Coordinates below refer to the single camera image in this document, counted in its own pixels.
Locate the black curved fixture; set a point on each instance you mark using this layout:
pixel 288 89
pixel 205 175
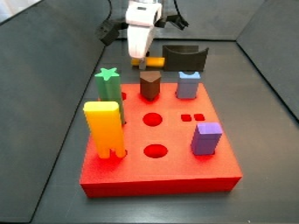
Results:
pixel 184 58

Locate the green star peg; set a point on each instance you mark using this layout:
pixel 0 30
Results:
pixel 108 88

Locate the blue block peg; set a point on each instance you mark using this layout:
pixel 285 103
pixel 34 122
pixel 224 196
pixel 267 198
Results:
pixel 187 85

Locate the yellow oval cylinder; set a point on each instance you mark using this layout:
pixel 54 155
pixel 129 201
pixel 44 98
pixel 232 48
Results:
pixel 152 62

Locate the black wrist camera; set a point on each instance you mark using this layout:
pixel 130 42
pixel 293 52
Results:
pixel 176 20
pixel 106 31

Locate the purple block peg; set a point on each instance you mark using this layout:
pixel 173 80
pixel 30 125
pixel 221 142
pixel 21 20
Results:
pixel 205 138

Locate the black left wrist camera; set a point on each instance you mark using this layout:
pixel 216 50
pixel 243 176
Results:
pixel 106 31

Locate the red peg board base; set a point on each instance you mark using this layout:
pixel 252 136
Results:
pixel 158 165

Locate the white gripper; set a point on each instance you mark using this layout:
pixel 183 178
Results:
pixel 141 15

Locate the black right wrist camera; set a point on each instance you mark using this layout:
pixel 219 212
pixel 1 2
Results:
pixel 176 20

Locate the brown block peg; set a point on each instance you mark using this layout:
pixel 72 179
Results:
pixel 149 84

